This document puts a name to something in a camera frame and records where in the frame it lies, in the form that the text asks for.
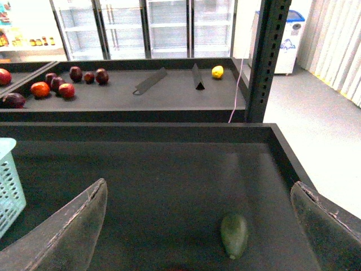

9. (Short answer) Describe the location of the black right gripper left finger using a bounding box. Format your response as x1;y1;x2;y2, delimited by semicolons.
1;178;108;270

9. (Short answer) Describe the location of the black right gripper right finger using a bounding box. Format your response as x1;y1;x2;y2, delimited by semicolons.
290;181;360;270

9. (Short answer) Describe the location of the turquoise plastic shopping basket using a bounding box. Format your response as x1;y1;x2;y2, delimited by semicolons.
1;138;27;238

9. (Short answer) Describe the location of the red apple front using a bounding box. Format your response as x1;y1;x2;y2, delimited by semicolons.
58;83;75;99

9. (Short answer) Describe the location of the red apple left tray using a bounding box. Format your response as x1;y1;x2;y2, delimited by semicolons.
0;68;12;86

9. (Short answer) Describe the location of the green avocado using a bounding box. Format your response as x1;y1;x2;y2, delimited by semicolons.
220;213;249;260

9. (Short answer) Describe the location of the black near display tray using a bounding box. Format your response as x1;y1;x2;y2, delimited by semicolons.
1;123;319;270

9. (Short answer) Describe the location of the black display tray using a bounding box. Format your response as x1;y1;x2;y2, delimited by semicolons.
1;58;247;123
0;60;59;95
1;123;319;270

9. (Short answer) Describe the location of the dark plum front left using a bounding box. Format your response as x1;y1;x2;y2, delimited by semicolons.
2;93;26;109

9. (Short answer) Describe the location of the orange fruit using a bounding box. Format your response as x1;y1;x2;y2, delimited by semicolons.
30;81;50;98

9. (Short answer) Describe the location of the dark plum middle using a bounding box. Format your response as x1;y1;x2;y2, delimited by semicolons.
50;76;66;93

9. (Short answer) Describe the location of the dark plum back left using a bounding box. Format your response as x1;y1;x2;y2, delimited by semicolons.
45;73;57;85

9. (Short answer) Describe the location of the small dark red plum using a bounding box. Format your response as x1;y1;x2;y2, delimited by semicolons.
83;72;95;84

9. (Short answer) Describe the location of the dark plum back centre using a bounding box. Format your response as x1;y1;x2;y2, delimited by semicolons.
69;66;83;83

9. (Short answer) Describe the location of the dark plum right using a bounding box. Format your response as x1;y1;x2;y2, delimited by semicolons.
95;68;109;85

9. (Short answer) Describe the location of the black left display tray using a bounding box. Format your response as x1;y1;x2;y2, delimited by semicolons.
0;60;59;95

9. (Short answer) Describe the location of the white blue chest freezer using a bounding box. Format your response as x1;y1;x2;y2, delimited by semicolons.
266;10;305;75

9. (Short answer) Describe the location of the black divider left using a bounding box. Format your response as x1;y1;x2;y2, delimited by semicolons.
133;67;167;95

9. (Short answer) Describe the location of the black far display tray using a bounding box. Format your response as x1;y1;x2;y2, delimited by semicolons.
1;58;247;123

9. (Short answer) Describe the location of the yellow lemon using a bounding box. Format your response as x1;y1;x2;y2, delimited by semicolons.
212;65;224;80

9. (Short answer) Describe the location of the black triangular divider right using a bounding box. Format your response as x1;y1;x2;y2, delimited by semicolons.
192;63;205;90

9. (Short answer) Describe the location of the glass door refrigerator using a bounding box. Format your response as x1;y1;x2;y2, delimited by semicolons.
50;0;237;60

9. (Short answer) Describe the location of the store shelf with bottles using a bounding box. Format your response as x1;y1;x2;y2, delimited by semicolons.
1;1;67;63

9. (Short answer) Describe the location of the pink cable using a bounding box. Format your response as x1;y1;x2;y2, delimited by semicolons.
227;47;252;124

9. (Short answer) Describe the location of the black upright shelf post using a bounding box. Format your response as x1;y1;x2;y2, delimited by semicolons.
245;0;292;123

